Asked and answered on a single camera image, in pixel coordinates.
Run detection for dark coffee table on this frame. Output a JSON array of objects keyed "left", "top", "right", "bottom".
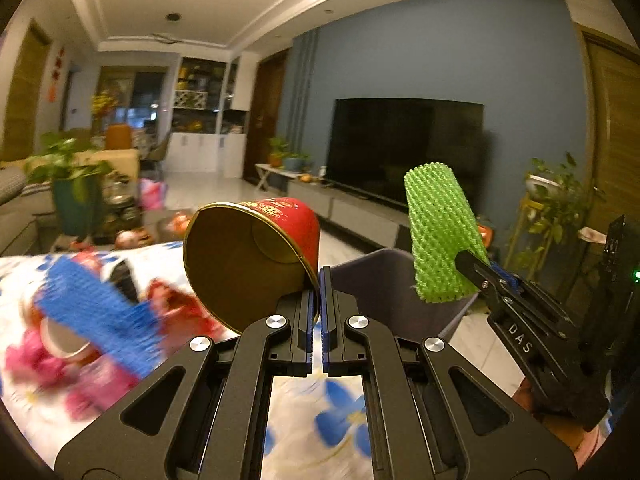
[{"left": 52, "top": 200, "right": 196, "bottom": 253}]

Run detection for dark brown wooden door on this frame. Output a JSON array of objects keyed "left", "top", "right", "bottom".
[{"left": 244, "top": 49, "right": 292, "bottom": 182}]

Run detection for red wall decorations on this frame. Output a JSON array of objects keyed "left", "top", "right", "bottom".
[{"left": 48, "top": 46, "right": 68, "bottom": 105}]

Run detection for orange dining chair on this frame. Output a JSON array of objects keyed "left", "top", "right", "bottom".
[{"left": 105, "top": 124, "right": 132, "bottom": 151}]

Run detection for potted plant in white pot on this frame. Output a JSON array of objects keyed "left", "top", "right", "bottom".
[{"left": 515, "top": 152, "right": 593, "bottom": 273}]

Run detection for red paper cup gold print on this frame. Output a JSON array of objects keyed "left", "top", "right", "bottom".
[{"left": 182, "top": 197, "right": 322, "bottom": 336}]

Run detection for person's right forearm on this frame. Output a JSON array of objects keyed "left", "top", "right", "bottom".
[{"left": 540, "top": 407, "right": 617, "bottom": 470}]

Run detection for grey television cabinet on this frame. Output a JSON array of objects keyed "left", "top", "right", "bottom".
[{"left": 286, "top": 179, "right": 416, "bottom": 257}]

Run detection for green foam fruit net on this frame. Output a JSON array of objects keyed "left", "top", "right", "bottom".
[{"left": 404, "top": 161, "right": 492, "bottom": 305}]

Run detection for white display cabinet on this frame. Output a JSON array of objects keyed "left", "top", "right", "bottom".
[{"left": 165, "top": 54, "right": 252, "bottom": 179}]

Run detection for wooden door with handle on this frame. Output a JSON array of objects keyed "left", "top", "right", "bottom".
[{"left": 572, "top": 22, "right": 640, "bottom": 281}]

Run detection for person's right hand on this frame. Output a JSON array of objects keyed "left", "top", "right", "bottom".
[{"left": 514, "top": 355, "right": 614, "bottom": 432}]

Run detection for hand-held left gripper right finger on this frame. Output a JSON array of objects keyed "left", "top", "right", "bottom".
[{"left": 320, "top": 265, "right": 581, "bottom": 480}]

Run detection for small potted plants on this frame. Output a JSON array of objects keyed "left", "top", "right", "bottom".
[{"left": 268, "top": 136, "right": 312, "bottom": 172}]

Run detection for light wooden door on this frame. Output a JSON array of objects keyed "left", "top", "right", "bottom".
[{"left": 0, "top": 19, "right": 54, "bottom": 162}]

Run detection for black flat television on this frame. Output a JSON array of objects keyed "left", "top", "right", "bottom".
[{"left": 333, "top": 98, "right": 485, "bottom": 212}]

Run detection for white floral paper cup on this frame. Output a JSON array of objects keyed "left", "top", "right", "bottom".
[{"left": 39, "top": 316, "right": 96, "bottom": 363}]

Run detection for blue floral tablecloth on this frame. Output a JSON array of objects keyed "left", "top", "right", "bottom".
[{"left": 0, "top": 240, "right": 383, "bottom": 480}]

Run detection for yellow flower bouquet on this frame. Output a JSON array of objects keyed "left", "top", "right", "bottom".
[{"left": 91, "top": 90, "right": 119, "bottom": 117}]

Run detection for pink foam fruit net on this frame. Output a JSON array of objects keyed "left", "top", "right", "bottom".
[{"left": 4, "top": 332, "right": 143, "bottom": 422}]

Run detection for grey sofa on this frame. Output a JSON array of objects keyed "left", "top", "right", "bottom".
[{"left": 0, "top": 162, "right": 57, "bottom": 257}]

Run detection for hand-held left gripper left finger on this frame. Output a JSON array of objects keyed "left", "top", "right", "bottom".
[{"left": 54, "top": 287, "right": 321, "bottom": 480}]

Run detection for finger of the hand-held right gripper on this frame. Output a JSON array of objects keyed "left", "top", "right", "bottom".
[
  {"left": 454, "top": 249, "right": 507, "bottom": 307},
  {"left": 490, "top": 260, "right": 538, "bottom": 297}
]

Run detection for blue foam fruit net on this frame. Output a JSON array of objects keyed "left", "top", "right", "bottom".
[{"left": 34, "top": 254, "right": 162, "bottom": 380}]

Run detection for potted plant in teal pot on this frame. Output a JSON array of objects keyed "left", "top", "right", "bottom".
[{"left": 24, "top": 131, "right": 115, "bottom": 237}]

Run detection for grey plastic trash bin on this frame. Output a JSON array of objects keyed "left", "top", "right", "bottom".
[{"left": 330, "top": 247, "right": 480, "bottom": 348}]

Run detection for yellow upholstered seat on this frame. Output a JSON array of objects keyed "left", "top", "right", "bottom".
[{"left": 89, "top": 148, "right": 141, "bottom": 182}]

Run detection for white folding stand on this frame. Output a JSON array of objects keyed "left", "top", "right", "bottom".
[{"left": 255, "top": 162, "right": 303, "bottom": 192}]

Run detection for pink bag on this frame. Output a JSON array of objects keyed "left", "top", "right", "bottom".
[{"left": 139, "top": 179, "right": 167, "bottom": 212}]

